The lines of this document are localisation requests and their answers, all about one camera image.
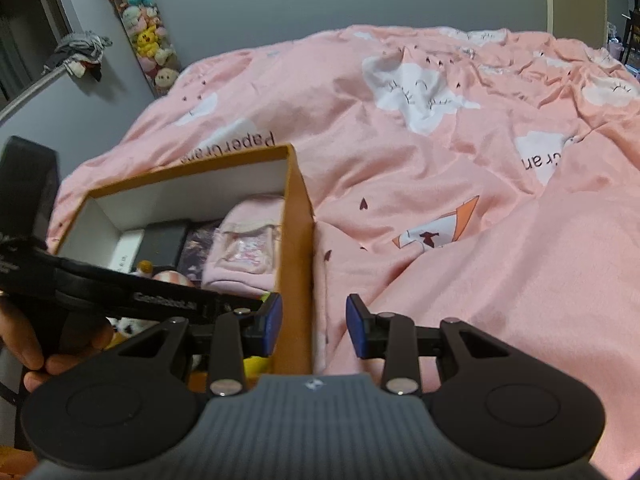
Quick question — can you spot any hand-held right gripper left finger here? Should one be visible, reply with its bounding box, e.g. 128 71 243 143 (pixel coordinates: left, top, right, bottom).
112 293 284 397

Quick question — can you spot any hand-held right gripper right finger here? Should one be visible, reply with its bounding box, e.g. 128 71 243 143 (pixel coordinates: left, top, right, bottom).
346 293 512 396

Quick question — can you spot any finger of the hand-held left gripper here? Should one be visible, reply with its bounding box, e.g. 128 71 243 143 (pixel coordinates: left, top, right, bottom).
220 294 268 314

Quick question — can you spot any yellow round container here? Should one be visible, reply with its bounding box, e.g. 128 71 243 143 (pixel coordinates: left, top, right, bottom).
244 356 277 377

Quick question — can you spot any pink mini backpack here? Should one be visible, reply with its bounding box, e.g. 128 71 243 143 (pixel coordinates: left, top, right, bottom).
201 194 287 297

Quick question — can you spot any white rabbit plush toy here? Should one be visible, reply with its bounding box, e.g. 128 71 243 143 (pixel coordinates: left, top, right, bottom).
152 269 197 290

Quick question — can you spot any dark printed card box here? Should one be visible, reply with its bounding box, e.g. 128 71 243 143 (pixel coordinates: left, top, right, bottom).
177 219 226 282

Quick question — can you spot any orange cardboard box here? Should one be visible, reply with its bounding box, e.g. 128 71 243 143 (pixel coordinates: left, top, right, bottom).
52 143 319 377

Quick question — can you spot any black box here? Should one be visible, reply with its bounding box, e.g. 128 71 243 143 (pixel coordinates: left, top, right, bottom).
139 220 190 269

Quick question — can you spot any white box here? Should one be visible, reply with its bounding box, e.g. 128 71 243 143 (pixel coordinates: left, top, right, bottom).
107 228 147 274

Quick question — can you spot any person's left hand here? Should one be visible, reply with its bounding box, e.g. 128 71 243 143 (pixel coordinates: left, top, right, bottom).
0 295 115 394

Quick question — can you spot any pile of grey clothes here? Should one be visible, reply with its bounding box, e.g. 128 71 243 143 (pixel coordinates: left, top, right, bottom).
42 32 114 82

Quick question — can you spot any pink printed blanket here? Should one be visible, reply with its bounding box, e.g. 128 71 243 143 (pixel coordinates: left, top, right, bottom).
46 23 640 476

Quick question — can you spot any window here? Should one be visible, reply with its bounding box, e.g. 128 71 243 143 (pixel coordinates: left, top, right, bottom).
0 0 72 112

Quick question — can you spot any hanging column of plush toys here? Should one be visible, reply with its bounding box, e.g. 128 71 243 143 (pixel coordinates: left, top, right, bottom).
97 0 182 101

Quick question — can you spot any beige door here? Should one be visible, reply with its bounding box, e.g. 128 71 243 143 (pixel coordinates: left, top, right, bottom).
544 0 609 50

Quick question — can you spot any dark wooden chair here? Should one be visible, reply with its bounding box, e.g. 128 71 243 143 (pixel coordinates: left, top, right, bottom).
619 9 640 67

